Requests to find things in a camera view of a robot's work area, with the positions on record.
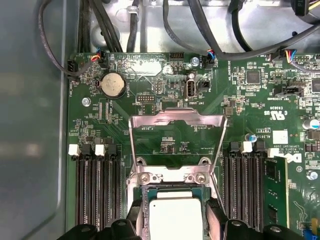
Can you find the silver CPU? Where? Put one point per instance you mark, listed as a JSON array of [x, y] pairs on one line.
[[175, 217]]

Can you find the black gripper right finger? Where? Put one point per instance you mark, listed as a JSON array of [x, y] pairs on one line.
[[237, 230]]

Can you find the metal socket cover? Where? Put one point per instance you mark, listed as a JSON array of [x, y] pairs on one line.
[[180, 114]]

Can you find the black power connector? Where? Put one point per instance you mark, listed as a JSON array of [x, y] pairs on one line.
[[305, 10]]

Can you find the internal USB port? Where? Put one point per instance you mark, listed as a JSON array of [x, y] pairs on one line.
[[191, 89]]

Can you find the green RAM stick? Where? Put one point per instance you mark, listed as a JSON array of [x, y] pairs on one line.
[[276, 190]]

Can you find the green motherboard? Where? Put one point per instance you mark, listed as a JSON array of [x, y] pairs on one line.
[[250, 120]]

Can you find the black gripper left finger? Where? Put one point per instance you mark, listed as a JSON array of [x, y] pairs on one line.
[[120, 230]]

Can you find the metal locking lever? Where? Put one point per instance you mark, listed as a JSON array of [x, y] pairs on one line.
[[217, 186]]

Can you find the silver screw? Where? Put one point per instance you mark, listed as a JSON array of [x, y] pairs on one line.
[[194, 61], [86, 101]]

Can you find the black PC case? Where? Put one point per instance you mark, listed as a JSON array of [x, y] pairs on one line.
[[25, 100]]

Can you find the round coin battery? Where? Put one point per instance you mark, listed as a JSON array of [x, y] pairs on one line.
[[113, 84]]

